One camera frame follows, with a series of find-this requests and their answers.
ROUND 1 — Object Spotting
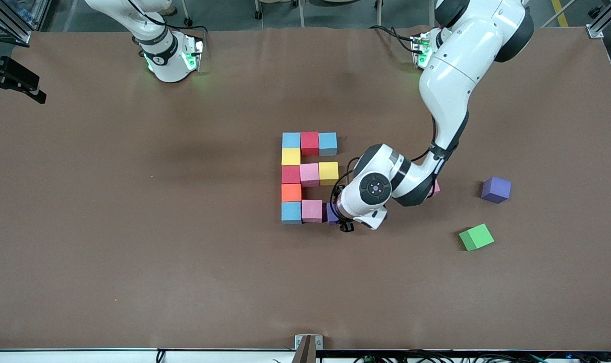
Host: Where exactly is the green foam cube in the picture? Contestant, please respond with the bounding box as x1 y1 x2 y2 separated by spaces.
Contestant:
459 223 495 252

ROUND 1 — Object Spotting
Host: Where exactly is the brown table mat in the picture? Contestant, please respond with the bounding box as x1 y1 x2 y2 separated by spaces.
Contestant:
0 26 611 352

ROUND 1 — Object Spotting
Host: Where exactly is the aluminium frame post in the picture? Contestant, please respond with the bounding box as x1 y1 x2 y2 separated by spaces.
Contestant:
0 0 32 45
29 0 52 32
586 0 611 39

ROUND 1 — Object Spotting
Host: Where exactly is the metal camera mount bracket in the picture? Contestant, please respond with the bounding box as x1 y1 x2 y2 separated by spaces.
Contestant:
292 334 323 363

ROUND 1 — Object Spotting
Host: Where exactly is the black right arm base cable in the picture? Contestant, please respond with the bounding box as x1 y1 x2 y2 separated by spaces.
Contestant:
129 0 211 39

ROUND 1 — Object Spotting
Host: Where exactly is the black arm base cable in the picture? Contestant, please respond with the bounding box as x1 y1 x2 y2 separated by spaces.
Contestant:
369 24 418 53
129 0 211 39

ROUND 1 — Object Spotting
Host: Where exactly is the black left arm base cable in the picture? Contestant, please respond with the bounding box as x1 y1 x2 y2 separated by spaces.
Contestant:
369 24 418 53

